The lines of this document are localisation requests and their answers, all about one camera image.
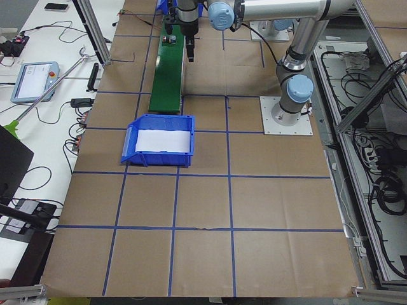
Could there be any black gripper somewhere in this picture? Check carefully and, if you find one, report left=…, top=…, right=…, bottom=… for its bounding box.
left=176, top=0, right=198, bottom=62

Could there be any red mushroom push button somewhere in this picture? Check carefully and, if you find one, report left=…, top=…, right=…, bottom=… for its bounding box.
left=162, top=35, right=177, bottom=44

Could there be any right blue plastic bin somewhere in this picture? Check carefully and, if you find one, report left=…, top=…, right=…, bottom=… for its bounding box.
left=156, top=0, right=204, bottom=17

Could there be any blue plastic bin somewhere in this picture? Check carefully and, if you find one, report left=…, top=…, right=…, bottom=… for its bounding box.
left=121, top=114, right=195, bottom=168
left=156, top=0, right=204, bottom=17

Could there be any green conveyor belt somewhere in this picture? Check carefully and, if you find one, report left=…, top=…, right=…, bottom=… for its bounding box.
left=149, top=25, right=184, bottom=113

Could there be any left blue plastic bin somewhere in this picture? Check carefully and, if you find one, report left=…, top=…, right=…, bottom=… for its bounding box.
left=121, top=114, right=195, bottom=168

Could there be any white foam pad left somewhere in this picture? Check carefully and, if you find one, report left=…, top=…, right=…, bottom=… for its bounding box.
left=135, top=130, right=191, bottom=153

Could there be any black handheld device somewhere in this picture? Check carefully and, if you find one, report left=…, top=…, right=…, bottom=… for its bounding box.
left=86, top=63, right=99, bottom=92

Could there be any black power adapter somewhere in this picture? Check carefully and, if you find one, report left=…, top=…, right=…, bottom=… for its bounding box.
left=70, top=98, right=94, bottom=108

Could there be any black smartphone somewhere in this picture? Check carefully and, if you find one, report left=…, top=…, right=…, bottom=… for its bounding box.
left=44, top=3, right=69, bottom=11

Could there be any blue teach pendant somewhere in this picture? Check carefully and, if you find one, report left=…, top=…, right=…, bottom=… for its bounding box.
left=10, top=61, right=60, bottom=104

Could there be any grabber reacher tool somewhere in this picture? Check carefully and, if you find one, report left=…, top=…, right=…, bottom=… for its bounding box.
left=4, top=46, right=92, bottom=138

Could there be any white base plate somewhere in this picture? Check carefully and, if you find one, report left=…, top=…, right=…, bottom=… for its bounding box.
left=259, top=96, right=313, bottom=136
left=249, top=19, right=292, bottom=42

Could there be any aluminium frame post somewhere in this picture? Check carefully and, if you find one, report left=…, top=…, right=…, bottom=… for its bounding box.
left=72, top=0, right=111, bottom=66

